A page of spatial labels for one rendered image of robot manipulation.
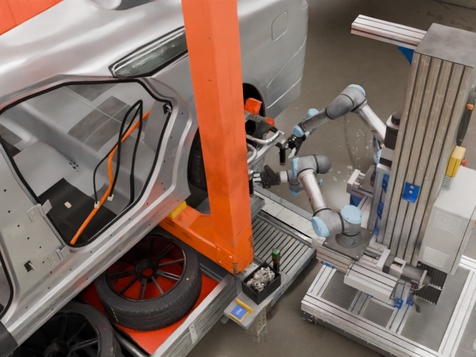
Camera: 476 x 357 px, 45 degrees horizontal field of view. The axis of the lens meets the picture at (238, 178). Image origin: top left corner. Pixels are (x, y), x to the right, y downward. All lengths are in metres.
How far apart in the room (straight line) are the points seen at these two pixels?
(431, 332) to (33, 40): 2.77
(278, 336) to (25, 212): 1.88
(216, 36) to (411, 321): 2.24
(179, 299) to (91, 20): 1.65
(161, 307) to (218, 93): 1.49
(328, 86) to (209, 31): 3.43
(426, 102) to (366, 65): 3.31
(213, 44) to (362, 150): 2.87
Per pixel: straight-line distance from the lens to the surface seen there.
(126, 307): 3.54
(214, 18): 2.30
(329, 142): 5.07
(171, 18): 3.15
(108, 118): 3.88
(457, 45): 2.64
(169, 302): 3.50
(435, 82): 2.61
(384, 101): 5.54
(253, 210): 4.30
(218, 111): 2.57
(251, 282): 3.44
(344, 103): 3.45
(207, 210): 4.25
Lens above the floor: 3.45
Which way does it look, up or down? 46 degrees down
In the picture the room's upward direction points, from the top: 5 degrees counter-clockwise
